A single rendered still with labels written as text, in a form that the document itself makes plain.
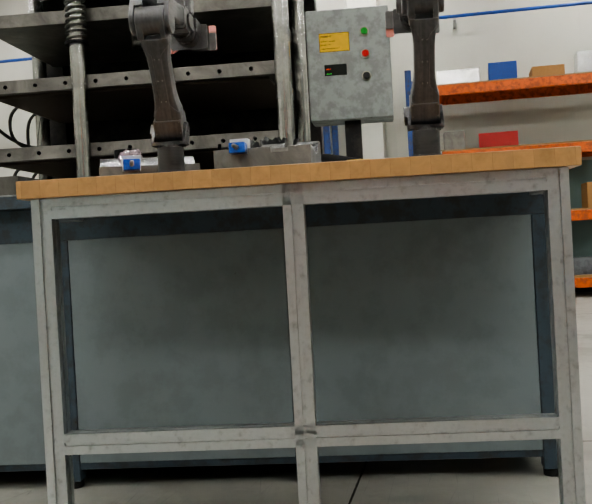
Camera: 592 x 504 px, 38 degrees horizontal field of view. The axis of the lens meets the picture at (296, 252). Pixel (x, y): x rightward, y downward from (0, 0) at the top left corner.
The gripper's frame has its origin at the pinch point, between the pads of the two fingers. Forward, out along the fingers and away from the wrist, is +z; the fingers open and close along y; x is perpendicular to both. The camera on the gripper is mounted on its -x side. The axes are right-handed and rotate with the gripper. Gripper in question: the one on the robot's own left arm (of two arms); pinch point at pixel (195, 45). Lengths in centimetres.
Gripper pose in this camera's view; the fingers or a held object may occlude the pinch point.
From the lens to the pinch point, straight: 252.3
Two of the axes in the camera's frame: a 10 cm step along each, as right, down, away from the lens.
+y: -9.9, 0.5, 0.9
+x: 0.5, 10.0, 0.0
